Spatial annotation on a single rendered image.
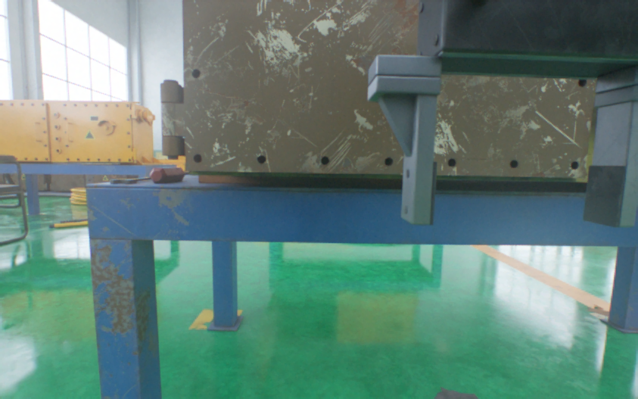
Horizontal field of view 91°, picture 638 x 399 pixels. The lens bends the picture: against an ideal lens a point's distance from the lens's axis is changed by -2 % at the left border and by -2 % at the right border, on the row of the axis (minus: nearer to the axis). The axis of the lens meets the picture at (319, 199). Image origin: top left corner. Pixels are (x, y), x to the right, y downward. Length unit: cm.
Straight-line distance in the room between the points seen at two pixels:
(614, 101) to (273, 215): 47
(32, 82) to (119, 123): 952
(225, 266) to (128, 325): 69
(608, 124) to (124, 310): 72
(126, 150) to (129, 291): 302
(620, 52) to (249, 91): 43
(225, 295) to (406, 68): 128
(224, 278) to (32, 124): 315
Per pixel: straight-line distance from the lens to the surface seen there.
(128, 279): 70
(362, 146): 52
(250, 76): 54
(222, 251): 135
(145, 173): 362
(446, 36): 21
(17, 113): 429
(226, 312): 143
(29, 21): 1356
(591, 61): 26
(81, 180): 771
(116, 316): 74
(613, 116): 29
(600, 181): 29
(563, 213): 73
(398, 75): 21
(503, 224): 67
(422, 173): 21
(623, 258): 187
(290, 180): 65
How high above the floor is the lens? 68
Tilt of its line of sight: 6 degrees down
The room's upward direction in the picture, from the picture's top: 1 degrees clockwise
